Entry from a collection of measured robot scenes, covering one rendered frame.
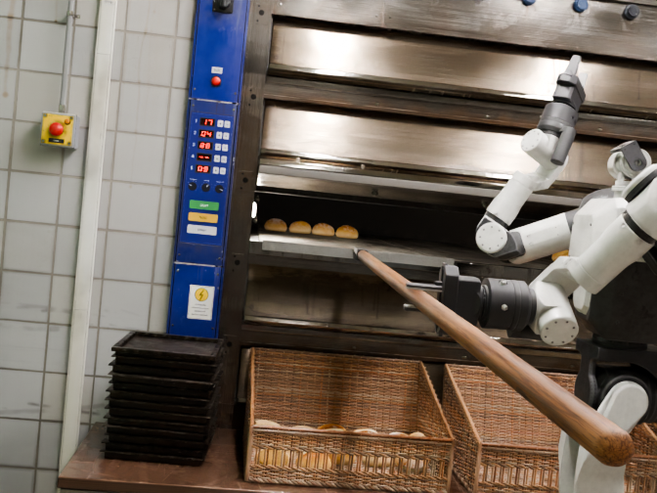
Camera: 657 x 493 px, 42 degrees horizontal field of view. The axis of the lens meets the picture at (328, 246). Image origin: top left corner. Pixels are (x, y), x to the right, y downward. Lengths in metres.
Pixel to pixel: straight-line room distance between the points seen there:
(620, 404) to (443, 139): 1.17
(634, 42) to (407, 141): 0.81
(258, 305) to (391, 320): 0.43
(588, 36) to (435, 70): 0.52
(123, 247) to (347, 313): 0.73
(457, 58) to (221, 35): 0.75
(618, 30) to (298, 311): 1.37
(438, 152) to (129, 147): 0.97
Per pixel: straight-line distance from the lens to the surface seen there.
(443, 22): 2.82
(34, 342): 2.81
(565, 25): 2.93
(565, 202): 2.71
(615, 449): 0.68
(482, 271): 2.80
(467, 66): 2.81
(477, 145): 2.80
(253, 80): 2.71
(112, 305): 2.74
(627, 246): 1.46
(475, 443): 2.39
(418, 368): 2.76
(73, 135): 2.67
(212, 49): 2.69
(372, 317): 2.73
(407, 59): 2.77
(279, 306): 2.70
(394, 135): 2.74
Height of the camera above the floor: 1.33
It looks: 3 degrees down
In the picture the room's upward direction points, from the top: 6 degrees clockwise
